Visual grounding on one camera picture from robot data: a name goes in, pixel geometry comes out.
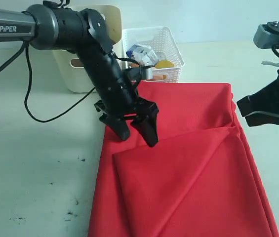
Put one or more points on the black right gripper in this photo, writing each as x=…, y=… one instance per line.
x=261, y=107

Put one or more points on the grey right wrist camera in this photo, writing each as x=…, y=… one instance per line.
x=267, y=35

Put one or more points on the cream plastic bin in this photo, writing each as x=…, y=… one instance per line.
x=76, y=79

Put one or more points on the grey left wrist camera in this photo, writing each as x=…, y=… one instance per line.
x=143, y=73

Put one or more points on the blue white milk carton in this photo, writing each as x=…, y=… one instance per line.
x=143, y=54

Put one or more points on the brown round plate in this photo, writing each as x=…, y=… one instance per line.
x=76, y=63

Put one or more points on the white woven plastic basket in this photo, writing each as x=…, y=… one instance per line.
x=161, y=40

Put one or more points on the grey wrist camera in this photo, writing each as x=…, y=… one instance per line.
x=267, y=35
x=143, y=73

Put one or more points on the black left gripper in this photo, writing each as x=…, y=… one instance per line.
x=119, y=98

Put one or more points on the brown egg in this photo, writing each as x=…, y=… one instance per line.
x=158, y=78

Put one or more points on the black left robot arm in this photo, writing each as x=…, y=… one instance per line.
x=55, y=26

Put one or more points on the yellow lemon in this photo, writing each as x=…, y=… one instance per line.
x=164, y=64

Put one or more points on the red scalloped table cloth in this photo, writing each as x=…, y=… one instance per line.
x=199, y=180

